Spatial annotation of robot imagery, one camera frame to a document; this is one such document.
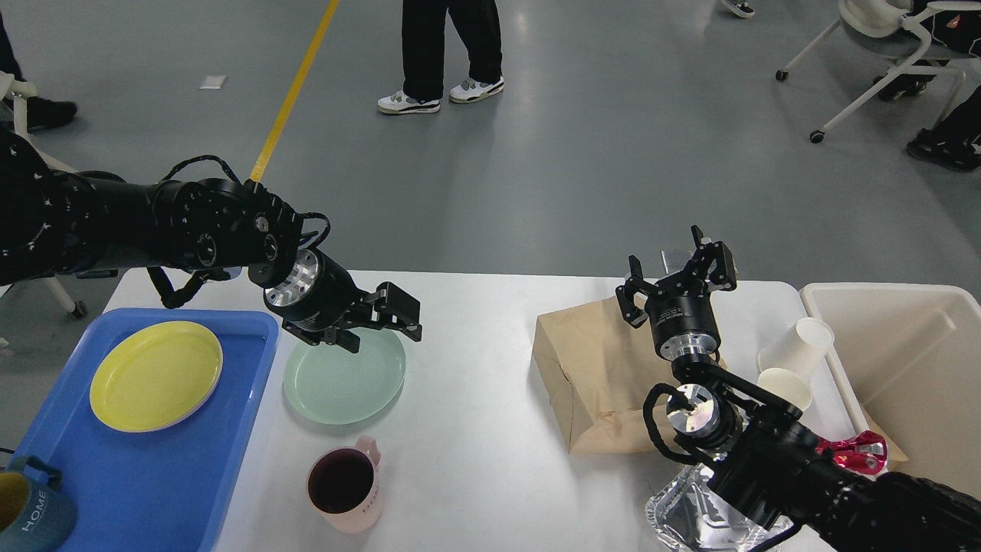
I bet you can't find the aluminium foil tray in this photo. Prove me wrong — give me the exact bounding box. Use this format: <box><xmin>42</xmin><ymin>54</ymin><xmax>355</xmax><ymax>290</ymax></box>
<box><xmin>645</xmin><ymin>465</ymin><xmax>792</xmax><ymax>551</ymax></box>

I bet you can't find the blue and yellow mug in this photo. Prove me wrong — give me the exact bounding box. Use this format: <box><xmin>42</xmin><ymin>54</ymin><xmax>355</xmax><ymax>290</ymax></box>
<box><xmin>1</xmin><ymin>455</ymin><xmax>78</xmax><ymax>551</ymax></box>

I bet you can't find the yellow plate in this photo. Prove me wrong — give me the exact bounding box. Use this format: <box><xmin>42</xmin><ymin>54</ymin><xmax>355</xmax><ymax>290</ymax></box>
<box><xmin>89</xmin><ymin>320</ymin><xmax>223</xmax><ymax>433</ymax></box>

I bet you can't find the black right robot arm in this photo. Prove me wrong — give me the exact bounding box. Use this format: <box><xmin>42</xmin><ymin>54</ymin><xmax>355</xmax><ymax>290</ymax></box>
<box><xmin>615</xmin><ymin>226</ymin><xmax>979</xmax><ymax>551</ymax></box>

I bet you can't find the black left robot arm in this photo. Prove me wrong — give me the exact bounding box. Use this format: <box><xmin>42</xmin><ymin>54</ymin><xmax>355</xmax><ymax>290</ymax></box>
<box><xmin>1</xmin><ymin>130</ymin><xmax>422</xmax><ymax>353</ymax></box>

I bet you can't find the brown paper bag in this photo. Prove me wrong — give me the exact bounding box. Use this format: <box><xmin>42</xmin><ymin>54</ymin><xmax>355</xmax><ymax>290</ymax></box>
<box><xmin>533</xmin><ymin>297</ymin><xmax>678</xmax><ymax>455</ymax></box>

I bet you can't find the light green plate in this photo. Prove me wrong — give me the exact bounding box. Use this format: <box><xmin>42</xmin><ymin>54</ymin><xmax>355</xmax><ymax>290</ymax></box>
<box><xmin>283</xmin><ymin>330</ymin><xmax>406</xmax><ymax>426</ymax></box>

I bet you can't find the white chair left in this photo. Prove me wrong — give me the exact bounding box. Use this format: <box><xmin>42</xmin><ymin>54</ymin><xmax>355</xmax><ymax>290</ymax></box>
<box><xmin>0</xmin><ymin>71</ymin><xmax>88</xmax><ymax>320</ymax></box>

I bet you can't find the crushed red soda can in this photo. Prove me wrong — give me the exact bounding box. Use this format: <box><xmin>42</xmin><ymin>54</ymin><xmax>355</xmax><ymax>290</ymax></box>
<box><xmin>816</xmin><ymin>430</ymin><xmax>887</xmax><ymax>476</ymax></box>

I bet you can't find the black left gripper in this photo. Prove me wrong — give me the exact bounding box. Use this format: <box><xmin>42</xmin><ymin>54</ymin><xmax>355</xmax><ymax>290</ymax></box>
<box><xmin>263</xmin><ymin>248</ymin><xmax>423</xmax><ymax>353</ymax></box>

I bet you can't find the person in black trousers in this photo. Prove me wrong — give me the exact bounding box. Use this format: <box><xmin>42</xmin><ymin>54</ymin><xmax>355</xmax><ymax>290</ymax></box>
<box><xmin>377</xmin><ymin>1</ymin><xmax>505</xmax><ymax>115</ymax></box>

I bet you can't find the blue plastic tray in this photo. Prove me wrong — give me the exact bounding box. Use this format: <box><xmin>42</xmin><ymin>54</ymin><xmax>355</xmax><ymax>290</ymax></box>
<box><xmin>15</xmin><ymin>308</ymin><xmax>280</xmax><ymax>551</ymax></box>

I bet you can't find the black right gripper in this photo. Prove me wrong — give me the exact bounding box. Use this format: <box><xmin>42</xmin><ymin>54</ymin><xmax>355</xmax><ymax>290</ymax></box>
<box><xmin>615</xmin><ymin>225</ymin><xmax>738</xmax><ymax>361</ymax></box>

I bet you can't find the lying white paper cup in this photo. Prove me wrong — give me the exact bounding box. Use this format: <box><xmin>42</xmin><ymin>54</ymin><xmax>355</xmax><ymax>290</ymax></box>
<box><xmin>757</xmin><ymin>317</ymin><xmax>835</xmax><ymax>382</ymax></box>

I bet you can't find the white office chair right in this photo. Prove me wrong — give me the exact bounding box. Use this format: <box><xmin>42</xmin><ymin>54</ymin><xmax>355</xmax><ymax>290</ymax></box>
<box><xmin>776</xmin><ymin>1</ymin><xmax>980</xmax><ymax>143</ymax></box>

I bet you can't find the upright white paper cup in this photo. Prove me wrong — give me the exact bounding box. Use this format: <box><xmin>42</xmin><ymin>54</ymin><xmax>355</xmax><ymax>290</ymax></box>
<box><xmin>757</xmin><ymin>366</ymin><xmax>813</xmax><ymax>411</ymax></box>

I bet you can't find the beige plastic bin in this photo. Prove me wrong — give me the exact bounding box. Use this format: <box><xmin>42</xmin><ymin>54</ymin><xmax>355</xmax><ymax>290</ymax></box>
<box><xmin>800</xmin><ymin>283</ymin><xmax>980</xmax><ymax>497</ymax></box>

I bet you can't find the pink mug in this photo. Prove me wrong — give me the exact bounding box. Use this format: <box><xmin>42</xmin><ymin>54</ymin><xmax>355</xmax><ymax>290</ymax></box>
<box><xmin>306</xmin><ymin>435</ymin><xmax>383</xmax><ymax>534</ymax></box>

